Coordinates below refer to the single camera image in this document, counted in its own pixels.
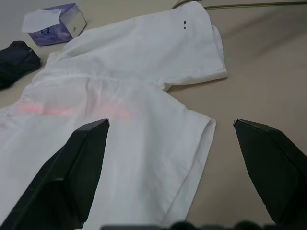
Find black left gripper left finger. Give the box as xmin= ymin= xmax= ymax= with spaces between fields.
xmin=0 ymin=118 xmax=110 ymax=230

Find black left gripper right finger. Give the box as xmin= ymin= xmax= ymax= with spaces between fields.
xmin=233 ymin=118 xmax=307 ymax=230

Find white shorts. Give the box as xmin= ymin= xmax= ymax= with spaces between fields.
xmin=0 ymin=1 xmax=228 ymax=230

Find black folded umbrella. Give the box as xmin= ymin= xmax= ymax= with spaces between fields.
xmin=0 ymin=40 xmax=41 ymax=91

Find purple tissue box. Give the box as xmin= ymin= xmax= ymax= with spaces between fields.
xmin=21 ymin=3 xmax=87 ymax=47

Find olive wire hanger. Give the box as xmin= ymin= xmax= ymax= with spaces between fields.
xmin=172 ymin=0 xmax=307 ymax=10

